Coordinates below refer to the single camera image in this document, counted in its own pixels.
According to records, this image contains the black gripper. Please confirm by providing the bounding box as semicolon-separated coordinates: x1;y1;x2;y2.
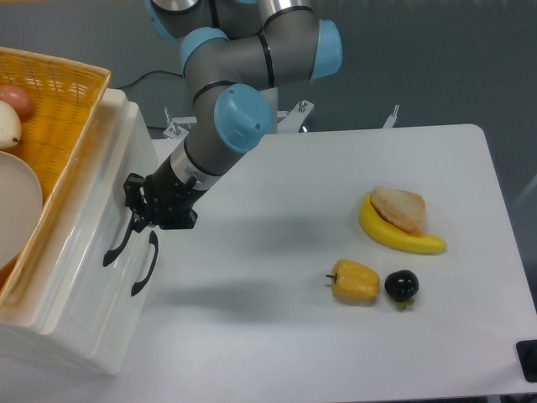
123;161;206;233

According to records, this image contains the white top drawer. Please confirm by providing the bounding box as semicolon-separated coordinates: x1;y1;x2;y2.
39;102;159;369

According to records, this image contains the white drawer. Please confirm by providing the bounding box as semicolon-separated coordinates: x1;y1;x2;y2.
39;102;159;369
90;229;159;374

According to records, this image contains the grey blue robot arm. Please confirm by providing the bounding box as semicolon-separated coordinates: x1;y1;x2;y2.
123;1;343;232

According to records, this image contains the white drawer cabinet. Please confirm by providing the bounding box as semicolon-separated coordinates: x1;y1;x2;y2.
1;89;164;374

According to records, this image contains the white lower drawer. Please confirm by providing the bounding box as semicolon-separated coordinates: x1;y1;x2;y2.
90;229;159;374

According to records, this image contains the beige round plate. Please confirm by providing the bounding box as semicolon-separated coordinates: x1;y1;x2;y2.
1;152;43;269

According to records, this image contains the yellow woven basket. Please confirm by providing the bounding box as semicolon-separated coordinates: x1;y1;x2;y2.
1;47;111;301

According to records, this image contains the white pear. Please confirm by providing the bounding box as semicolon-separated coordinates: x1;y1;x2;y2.
0;101;22;149

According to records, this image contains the red apple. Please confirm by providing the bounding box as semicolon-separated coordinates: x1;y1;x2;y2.
0;85;34;120

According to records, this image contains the yellow bell pepper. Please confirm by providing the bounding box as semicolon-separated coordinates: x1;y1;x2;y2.
326;259;380;301

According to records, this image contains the yellow banana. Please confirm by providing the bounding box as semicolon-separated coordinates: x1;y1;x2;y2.
358;193;447;254

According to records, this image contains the toasted bread slice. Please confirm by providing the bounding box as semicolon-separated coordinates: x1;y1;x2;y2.
370;186;426;234

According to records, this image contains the dark purple eggplant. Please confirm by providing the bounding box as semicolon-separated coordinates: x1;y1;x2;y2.
384;270;420;310

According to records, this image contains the black cable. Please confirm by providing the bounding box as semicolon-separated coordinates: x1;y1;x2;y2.
121;70;185;92

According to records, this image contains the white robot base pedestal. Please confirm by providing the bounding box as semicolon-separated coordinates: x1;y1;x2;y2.
163;86;314;139

